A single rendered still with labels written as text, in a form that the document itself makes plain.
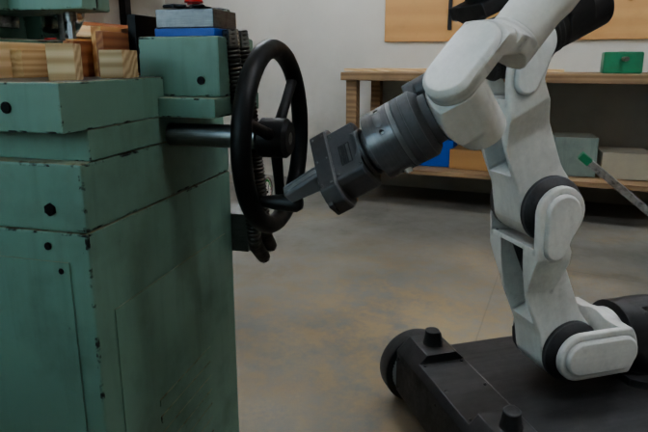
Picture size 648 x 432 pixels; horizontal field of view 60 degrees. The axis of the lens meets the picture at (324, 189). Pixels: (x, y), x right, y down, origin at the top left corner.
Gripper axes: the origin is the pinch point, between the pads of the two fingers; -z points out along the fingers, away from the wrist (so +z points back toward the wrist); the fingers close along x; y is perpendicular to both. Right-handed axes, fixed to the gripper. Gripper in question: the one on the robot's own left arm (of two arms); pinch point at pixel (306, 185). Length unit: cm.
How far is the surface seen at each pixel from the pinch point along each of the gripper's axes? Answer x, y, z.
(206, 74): 21.1, 8.9, -8.4
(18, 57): 23.3, 26.3, -27.4
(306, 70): 290, -210, -85
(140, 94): 17.5, 14.3, -16.2
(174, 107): 18.3, 9.0, -14.8
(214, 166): 24.7, -10.9, -23.4
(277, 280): 75, -129, -86
